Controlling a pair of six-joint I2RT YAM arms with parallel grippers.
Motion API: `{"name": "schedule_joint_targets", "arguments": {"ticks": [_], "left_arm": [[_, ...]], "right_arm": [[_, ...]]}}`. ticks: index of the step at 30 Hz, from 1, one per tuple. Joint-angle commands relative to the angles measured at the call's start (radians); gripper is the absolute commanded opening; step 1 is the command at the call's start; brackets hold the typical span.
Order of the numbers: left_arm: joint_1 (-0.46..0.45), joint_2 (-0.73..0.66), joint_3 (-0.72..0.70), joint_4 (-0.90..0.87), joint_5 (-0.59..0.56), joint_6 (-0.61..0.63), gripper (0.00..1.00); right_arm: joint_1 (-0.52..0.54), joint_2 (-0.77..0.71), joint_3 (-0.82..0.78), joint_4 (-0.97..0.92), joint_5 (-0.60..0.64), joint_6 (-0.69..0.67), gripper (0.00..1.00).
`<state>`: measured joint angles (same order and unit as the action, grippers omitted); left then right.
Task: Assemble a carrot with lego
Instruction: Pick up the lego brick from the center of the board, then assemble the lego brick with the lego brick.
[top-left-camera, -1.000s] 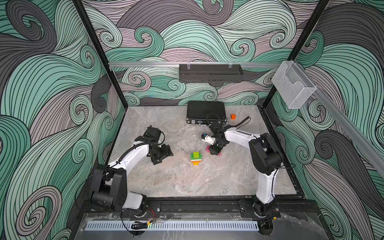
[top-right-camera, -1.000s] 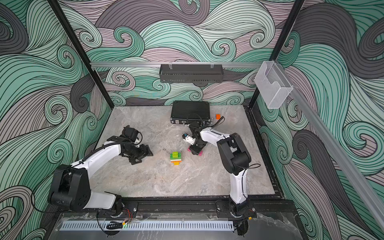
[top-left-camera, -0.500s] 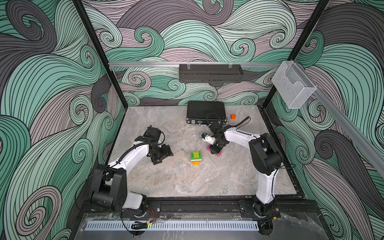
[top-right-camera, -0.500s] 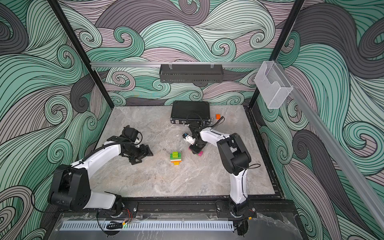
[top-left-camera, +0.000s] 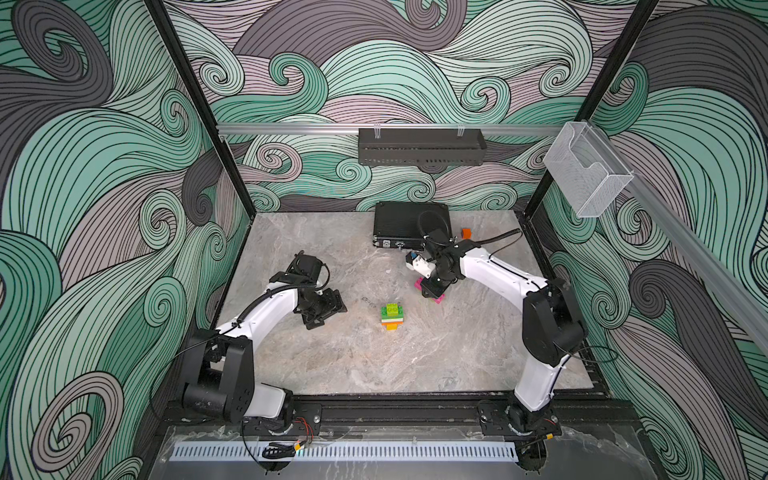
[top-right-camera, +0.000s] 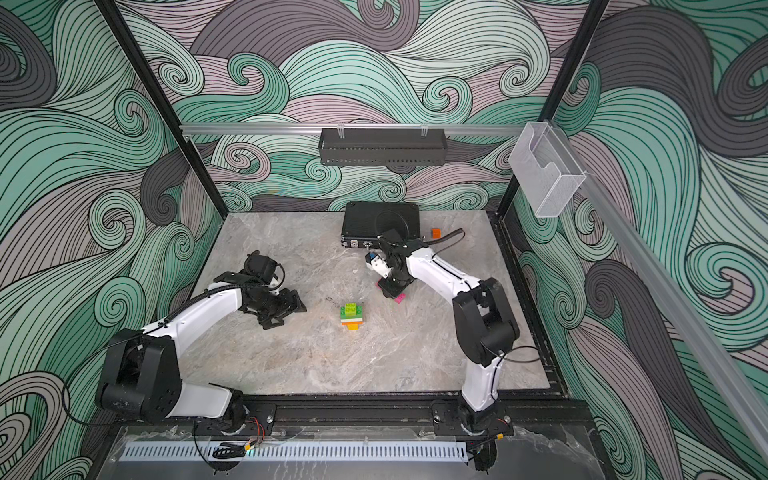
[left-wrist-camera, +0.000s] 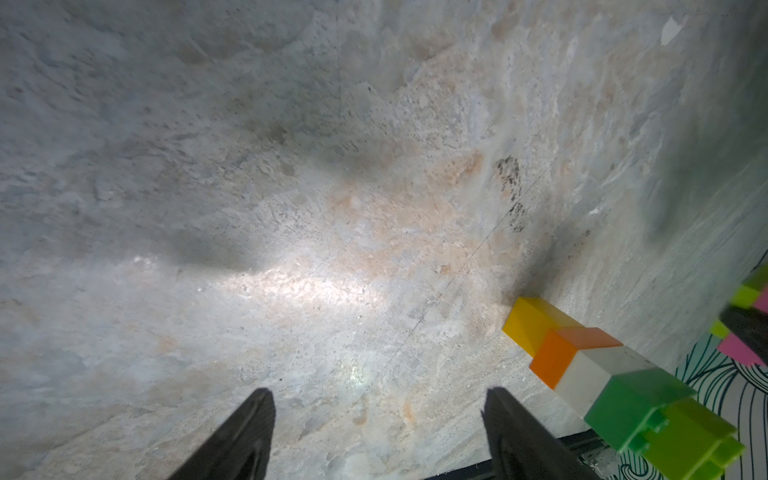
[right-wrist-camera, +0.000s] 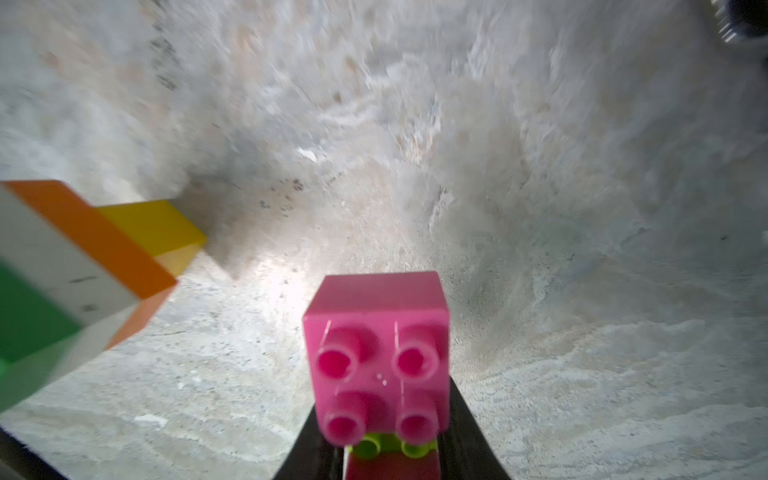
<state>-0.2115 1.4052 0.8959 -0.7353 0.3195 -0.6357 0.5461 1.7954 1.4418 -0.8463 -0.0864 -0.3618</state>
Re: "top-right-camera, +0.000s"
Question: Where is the black case on table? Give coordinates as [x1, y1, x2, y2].
[340, 201, 421, 249]

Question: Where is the aluminium wall rail right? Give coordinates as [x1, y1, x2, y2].
[556, 133, 767, 459]

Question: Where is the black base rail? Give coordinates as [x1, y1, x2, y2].
[145, 392, 595, 439]

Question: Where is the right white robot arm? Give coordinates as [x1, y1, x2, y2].
[365, 246, 520, 413]

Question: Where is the aluminium wall rail back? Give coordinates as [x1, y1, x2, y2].
[180, 122, 524, 137]

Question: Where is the dark green long lego brick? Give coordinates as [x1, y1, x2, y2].
[340, 305, 363, 322]

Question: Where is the white slotted cable duct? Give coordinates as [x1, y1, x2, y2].
[118, 441, 469, 463]

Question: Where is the black wall-mounted tray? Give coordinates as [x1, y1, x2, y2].
[318, 129, 448, 171]

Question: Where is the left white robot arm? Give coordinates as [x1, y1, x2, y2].
[95, 283, 307, 435]

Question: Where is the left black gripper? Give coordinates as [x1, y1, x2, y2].
[249, 288, 307, 328]

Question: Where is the clear plastic wall bin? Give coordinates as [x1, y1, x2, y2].
[509, 122, 586, 218]

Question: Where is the aluminium wall rail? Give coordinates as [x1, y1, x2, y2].
[556, 133, 767, 459]
[180, 122, 524, 137]

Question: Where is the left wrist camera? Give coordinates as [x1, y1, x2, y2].
[243, 250, 279, 286]

